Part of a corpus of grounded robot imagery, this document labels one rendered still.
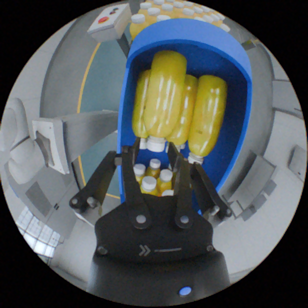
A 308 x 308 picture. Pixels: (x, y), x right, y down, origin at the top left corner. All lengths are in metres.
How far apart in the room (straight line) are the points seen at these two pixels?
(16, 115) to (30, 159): 0.21
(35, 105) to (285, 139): 6.14
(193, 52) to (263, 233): 3.67
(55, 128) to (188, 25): 0.52
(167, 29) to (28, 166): 0.59
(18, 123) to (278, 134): 4.08
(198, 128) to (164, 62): 0.14
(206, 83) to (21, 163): 0.67
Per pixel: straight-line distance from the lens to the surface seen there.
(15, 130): 0.54
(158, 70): 0.18
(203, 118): 0.19
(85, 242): 5.33
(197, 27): 0.15
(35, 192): 1.83
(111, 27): 0.42
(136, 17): 0.38
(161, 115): 0.16
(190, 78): 0.24
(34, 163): 0.56
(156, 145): 0.19
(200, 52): 0.22
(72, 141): 0.63
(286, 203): 3.37
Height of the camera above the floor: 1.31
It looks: 66 degrees down
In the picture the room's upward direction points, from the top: 179 degrees clockwise
